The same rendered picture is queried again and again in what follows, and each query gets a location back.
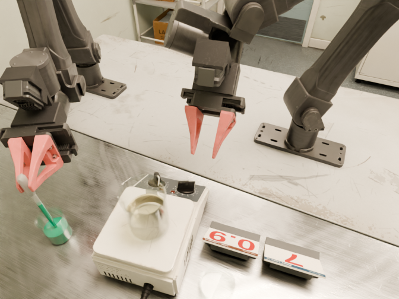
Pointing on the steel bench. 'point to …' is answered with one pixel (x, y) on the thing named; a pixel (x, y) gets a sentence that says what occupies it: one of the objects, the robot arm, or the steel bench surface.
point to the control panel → (183, 193)
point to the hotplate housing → (170, 280)
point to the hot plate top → (168, 247)
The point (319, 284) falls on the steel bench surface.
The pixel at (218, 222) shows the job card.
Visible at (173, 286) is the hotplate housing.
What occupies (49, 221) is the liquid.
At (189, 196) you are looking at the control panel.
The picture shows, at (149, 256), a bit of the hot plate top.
